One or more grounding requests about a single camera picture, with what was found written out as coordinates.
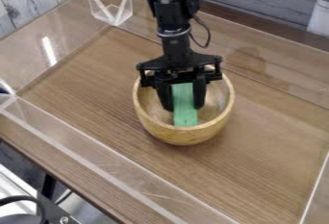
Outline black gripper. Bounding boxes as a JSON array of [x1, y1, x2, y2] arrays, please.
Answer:
[[136, 35, 221, 112]]

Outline green rectangular block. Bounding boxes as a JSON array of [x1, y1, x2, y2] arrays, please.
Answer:
[[172, 83, 197, 127]]

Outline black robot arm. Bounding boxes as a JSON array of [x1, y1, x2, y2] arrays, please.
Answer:
[[136, 0, 221, 112]]

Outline brown wooden bowl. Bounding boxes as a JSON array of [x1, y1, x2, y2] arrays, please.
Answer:
[[132, 75, 235, 146]]

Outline clear acrylic corner bracket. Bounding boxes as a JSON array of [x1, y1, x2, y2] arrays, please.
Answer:
[[88, 0, 133, 27]]

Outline clear acrylic front wall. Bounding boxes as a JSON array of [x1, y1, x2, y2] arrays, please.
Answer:
[[0, 86, 239, 224]]

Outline black metal bracket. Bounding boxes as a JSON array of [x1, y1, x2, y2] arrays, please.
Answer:
[[37, 195, 81, 224]]

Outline black cable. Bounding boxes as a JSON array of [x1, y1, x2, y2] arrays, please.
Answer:
[[0, 194, 49, 224]]

